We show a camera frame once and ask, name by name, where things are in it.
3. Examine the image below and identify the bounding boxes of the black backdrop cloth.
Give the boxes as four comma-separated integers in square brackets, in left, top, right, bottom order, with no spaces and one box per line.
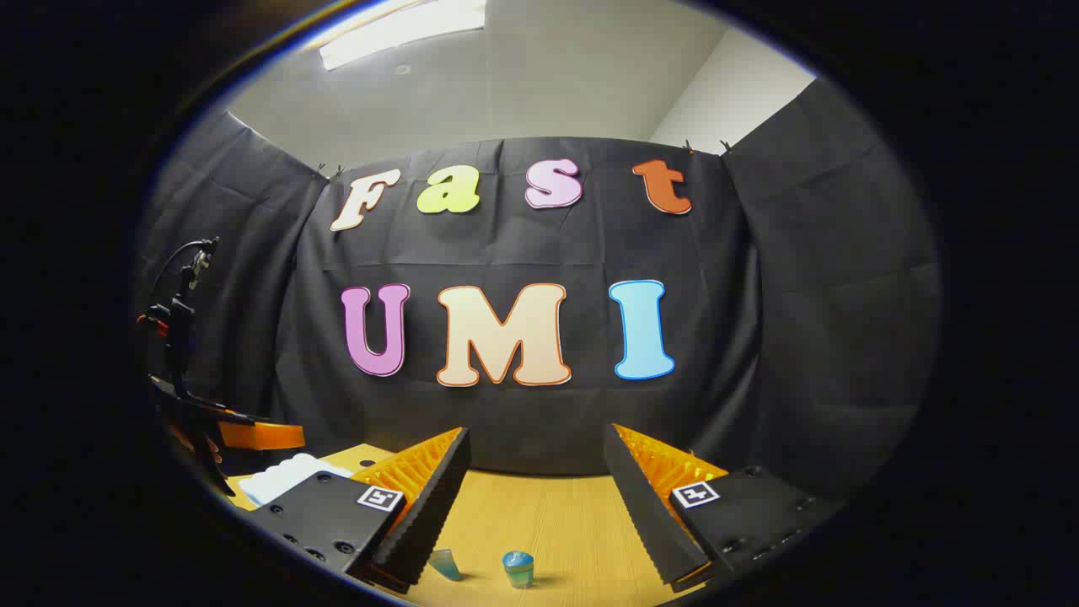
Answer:
[135,78,941,507]

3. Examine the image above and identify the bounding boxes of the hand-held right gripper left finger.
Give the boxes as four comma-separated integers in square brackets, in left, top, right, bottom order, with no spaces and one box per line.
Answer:
[253,427,471,594]

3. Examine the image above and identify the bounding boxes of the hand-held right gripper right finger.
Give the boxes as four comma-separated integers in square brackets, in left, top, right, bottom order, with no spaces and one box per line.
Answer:
[604,423,844,591]

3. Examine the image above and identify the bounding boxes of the small light blue suitcase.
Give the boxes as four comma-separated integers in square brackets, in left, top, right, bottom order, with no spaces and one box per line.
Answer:
[239,454,355,507]

